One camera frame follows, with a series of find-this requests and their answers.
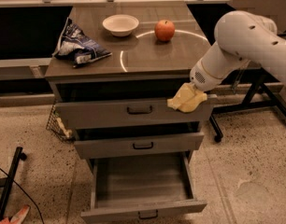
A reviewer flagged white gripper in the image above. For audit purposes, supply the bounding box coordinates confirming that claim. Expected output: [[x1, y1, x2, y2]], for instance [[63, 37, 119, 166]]
[[167, 63, 218, 110]]

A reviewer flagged yellow sponge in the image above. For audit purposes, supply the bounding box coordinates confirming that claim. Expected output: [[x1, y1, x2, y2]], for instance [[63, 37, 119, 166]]
[[179, 91, 207, 113]]

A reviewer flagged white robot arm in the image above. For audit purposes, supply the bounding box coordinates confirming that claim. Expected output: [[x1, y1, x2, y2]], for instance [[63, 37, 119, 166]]
[[167, 10, 286, 113]]

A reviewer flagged grey top drawer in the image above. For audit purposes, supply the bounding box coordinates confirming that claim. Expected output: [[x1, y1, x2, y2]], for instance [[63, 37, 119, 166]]
[[56, 95, 217, 129]]

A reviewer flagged grey drawer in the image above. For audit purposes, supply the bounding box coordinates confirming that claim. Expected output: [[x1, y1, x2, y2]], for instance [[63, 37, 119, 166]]
[[75, 132, 204, 159], [81, 152, 207, 224], [56, 95, 217, 129]]

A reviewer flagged grey middle drawer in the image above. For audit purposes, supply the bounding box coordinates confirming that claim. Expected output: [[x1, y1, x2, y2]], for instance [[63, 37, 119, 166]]
[[75, 132, 204, 159]]

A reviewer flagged grey drawer cabinet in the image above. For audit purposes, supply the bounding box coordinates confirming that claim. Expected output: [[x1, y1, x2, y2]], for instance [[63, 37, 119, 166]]
[[44, 5, 224, 163]]

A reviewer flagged grey bottom drawer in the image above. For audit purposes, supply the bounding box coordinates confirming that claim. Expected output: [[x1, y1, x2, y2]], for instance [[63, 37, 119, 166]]
[[81, 152, 207, 224]]

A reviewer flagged red apple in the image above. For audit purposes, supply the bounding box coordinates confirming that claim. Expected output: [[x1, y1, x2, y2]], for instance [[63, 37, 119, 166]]
[[154, 20, 175, 42]]

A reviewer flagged black stand with wheel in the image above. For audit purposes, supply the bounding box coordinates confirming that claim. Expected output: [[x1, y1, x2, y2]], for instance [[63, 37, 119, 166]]
[[209, 68, 286, 143]]

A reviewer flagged white bowl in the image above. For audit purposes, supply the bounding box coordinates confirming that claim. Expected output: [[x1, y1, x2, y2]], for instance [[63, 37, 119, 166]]
[[103, 14, 139, 37]]

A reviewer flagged blue chip bag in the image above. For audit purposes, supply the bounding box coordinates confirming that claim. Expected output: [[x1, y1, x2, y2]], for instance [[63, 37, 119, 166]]
[[52, 18, 112, 68]]

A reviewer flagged black floor stand left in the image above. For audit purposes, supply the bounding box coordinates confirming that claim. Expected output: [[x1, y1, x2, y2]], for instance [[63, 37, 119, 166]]
[[0, 147, 27, 220]]

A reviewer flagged orange white object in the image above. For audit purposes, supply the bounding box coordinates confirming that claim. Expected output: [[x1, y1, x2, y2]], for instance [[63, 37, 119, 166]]
[[0, 205, 30, 224]]

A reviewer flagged black top drawer handle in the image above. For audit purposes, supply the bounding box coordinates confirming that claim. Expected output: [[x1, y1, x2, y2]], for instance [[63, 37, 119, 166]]
[[126, 105, 153, 115]]

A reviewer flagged black drawer handle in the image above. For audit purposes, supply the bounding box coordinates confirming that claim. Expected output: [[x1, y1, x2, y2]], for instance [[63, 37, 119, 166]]
[[126, 105, 153, 115], [137, 210, 158, 220], [132, 142, 154, 150]]

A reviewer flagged black middle drawer handle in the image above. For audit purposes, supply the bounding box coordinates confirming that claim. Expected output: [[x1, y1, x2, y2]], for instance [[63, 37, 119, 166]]
[[132, 142, 154, 150]]

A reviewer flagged black bottom drawer handle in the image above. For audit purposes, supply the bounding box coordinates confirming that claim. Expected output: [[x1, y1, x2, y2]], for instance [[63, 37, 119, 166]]
[[137, 210, 158, 220]]

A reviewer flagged wire mesh basket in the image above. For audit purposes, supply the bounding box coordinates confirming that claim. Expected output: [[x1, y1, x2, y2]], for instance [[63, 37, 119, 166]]
[[46, 105, 74, 143]]

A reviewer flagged black cable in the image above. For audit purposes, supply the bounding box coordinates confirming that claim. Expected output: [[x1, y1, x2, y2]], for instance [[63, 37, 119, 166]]
[[0, 161, 46, 224]]

